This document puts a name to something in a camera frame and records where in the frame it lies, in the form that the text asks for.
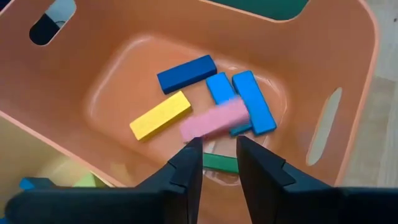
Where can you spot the dark blue rectangular block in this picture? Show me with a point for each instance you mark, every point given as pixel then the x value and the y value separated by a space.
pixel 186 73

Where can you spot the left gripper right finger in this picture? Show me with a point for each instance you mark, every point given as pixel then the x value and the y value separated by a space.
pixel 258 180

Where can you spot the orange plastic bin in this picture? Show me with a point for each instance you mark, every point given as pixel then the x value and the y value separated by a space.
pixel 93 93

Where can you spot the yellow plastic bin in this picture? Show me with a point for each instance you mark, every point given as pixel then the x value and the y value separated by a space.
pixel 25 146

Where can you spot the green rectangular block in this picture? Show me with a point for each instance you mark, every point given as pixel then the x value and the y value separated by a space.
pixel 220 163

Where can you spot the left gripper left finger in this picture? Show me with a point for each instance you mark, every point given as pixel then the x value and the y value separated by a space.
pixel 186 177

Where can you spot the teal rectangular block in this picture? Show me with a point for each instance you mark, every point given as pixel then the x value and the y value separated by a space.
pixel 241 130

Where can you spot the yellow rectangular block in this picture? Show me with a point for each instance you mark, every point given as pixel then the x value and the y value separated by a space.
pixel 160 115

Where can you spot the teal plastic bin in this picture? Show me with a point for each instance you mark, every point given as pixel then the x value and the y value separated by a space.
pixel 264 7

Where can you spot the pink rectangular block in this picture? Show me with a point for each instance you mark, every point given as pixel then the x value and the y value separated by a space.
pixel 214 119

